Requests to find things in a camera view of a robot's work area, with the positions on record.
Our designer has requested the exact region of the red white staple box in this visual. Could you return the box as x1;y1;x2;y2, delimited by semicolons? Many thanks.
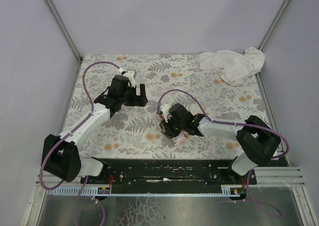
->
172;131;187;145

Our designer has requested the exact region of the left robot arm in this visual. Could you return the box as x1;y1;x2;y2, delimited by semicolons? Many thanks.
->
40;75;148;182

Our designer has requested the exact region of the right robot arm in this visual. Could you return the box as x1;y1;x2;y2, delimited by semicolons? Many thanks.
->
157;104;281;176

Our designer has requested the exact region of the floral patterned table mat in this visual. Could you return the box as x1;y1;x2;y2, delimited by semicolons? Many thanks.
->
64;54;268;159

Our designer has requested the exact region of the white crumpled cloth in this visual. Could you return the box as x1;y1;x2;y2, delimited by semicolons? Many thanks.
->
199;47;265;86

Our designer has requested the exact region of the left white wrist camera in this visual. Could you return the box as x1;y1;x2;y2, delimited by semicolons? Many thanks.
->
119;68;137;87

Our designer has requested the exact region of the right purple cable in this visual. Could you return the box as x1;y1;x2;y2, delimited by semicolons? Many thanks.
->
158;89;290;159

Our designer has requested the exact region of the purple cable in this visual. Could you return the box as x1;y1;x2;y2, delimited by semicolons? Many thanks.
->
158;89;290;159
39;61;124;191

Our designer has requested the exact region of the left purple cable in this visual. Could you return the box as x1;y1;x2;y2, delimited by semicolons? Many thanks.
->
39;61;124;191

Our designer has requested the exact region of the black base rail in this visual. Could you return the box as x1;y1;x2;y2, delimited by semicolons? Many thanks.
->
88;158;247;185

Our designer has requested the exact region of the white cable duct strip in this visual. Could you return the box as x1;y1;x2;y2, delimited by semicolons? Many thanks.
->
47;182;245;197

